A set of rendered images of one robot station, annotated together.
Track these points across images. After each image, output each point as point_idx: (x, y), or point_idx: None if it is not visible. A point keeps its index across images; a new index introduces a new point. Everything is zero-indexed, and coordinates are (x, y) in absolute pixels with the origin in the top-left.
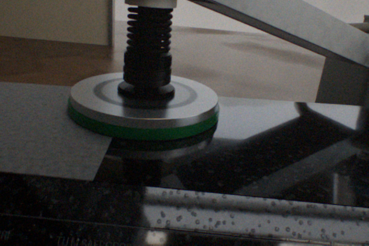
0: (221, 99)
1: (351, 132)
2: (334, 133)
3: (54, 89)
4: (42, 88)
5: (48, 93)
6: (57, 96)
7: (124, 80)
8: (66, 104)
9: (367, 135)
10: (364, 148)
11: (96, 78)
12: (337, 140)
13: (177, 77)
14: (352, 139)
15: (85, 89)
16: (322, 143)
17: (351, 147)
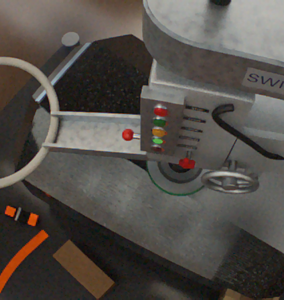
0: (136, 159)
1: (111, 108)
2: (120, 110)
3: (210, 202)
4: (215, 205)
5: (214, 196)
6: (211, 191)
7: (187, 170)
8: (210, 179)
9: (108, 103)
10: (122, 98)
11: (194, 186)
12: (125, 106)
13: (153, 175)
14: (118, 104)
15: (205, 171)
16: (134, 107)
17: (126, 100)
